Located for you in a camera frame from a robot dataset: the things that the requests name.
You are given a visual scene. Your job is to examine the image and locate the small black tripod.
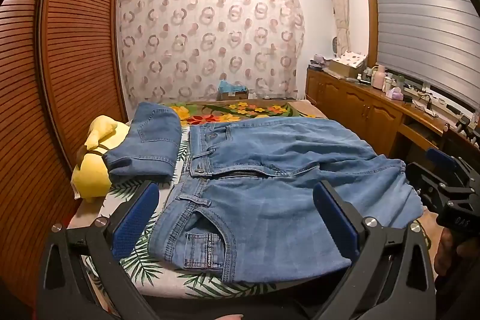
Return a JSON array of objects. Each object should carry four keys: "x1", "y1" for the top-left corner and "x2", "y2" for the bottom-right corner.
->
[{"x1": 453, "y1": 115, "x2": 478, "y2": 145}]

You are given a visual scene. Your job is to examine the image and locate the pink bottle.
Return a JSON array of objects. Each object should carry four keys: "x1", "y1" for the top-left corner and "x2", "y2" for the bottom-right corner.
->
[{"x1": 371, "y1": 64, "x2": 387, "y2": 90}]

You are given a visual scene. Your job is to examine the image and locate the brown louvered wardrobe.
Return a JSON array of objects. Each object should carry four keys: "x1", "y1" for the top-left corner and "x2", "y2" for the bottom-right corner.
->
[{"x1": 0, "y1": 0, "x2": 128, "y2": 306}]

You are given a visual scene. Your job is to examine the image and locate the blue denim pants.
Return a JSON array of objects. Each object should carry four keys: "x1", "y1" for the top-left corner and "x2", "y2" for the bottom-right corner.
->
[
  {"x1": 102, "y1": 103, "x2": 182, "y2": 186},
  {"x1": 148, "y1": 116, "x2": 422, "y2": 284}
]

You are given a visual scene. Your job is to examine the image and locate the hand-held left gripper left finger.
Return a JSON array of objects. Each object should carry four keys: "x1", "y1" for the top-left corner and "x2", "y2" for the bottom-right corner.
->
[{"x1": 37, "y1": 181, "x2": 160, "y2": 320}]

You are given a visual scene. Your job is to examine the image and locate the leaf print bed sheet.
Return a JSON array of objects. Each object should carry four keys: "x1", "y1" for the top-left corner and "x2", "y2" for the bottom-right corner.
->
[{"x1": 71, "y1": 99, "x2": 426, "y2": 300}]

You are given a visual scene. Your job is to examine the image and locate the floral blanket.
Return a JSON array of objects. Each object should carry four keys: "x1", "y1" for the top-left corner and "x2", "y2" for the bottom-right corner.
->
[{"x1": 165, "y1": 100, "x2": 301, "y2": 126}]

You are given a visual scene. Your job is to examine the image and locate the cardboard box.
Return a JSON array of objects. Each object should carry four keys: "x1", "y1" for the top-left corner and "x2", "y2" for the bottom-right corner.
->
[{"x1": 218, "y1": 88, "x2": 249, "y2": 102}]

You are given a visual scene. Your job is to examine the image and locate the beige tied window curtain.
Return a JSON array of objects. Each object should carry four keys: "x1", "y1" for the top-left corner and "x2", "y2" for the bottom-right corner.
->
[{"x1": 325, "y1": 0, "x2": 351, "y2": 56}]

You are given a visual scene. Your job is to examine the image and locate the white dotted box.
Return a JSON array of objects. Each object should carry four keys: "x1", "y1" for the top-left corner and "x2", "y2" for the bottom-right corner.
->
[{"x1": 332, "y1": 51, "x2": 369, "y2": 78}]

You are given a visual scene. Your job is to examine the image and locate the wooden side cabinet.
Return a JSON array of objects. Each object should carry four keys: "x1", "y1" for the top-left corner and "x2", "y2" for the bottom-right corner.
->
[{"x1": 305, "y1": 65, "x2": 480, "y2": 171}]

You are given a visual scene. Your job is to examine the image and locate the grey striped window blind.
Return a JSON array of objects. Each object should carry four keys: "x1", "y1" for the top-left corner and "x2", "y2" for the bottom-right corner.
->
[{"x1": 369, "y1": 0, "x2": 480, "y2": 111}]

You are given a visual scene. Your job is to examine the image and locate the yellow plush toy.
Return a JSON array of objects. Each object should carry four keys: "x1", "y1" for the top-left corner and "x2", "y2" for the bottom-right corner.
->
[{"x1": 71, "y1": 115, "x2": 132, "y2": 201}]

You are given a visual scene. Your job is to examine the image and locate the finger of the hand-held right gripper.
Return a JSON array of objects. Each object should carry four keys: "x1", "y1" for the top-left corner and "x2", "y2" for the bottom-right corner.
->
[
  {"x1": 425, "y1": 147, "x2": 480, "y2": 193},
  {"x1": 406, "y1": 162, "x2": 456, "y2": 220}
]

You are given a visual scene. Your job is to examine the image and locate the white power strip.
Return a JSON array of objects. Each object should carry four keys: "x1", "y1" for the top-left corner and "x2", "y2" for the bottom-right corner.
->
[{"x1": 404, "y1": 85, "x2": 451, "y2": 115}]

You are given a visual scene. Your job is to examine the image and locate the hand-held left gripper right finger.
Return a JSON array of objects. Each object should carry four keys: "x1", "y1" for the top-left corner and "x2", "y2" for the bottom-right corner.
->
[{"x1": 312, "y1": 181, "x2": 437, "y2": 320}]

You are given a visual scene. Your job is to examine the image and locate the circle pattern sheer curtain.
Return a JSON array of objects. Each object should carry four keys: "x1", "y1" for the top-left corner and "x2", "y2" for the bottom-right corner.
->
[{"x1": 117, "y1": 0, "x2": 305, "y2": 109}]

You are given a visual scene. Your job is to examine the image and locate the person's right hand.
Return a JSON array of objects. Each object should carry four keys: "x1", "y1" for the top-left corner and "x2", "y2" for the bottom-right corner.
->
[{"x1": 435, "y1": 228, "x2": 467, "y2": 279}]

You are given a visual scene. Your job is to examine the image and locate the folded blue denim pants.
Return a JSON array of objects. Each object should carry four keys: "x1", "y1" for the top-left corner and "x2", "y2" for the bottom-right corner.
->
[{"x1": 102, "y1": 103, "x2": 182, "y2": 186}]

